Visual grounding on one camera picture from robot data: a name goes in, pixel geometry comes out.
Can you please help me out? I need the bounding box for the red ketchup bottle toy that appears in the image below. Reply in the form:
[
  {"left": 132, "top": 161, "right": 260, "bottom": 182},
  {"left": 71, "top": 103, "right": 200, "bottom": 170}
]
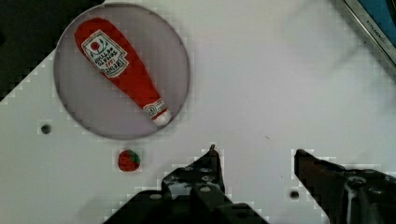
[{"left": 75, "top": 18, "right": 172, "bottom": 126}]

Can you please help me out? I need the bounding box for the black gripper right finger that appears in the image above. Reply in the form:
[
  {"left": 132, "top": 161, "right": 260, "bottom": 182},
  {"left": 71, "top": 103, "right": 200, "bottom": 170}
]
[{"left": 294, "top": 149, "right": 396, "bottom": 224}]

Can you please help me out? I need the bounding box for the small red tomato toy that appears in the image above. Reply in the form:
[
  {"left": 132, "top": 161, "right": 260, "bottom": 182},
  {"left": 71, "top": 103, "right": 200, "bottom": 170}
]
[{"left": 118, "top": 149, "right": 141, "bottom": 172}]

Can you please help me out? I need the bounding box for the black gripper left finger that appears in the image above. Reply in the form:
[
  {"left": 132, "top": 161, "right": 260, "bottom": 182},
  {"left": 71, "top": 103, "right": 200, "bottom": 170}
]
[{"left": 106, "top": 147, "right": 268, "bottom": 224}]

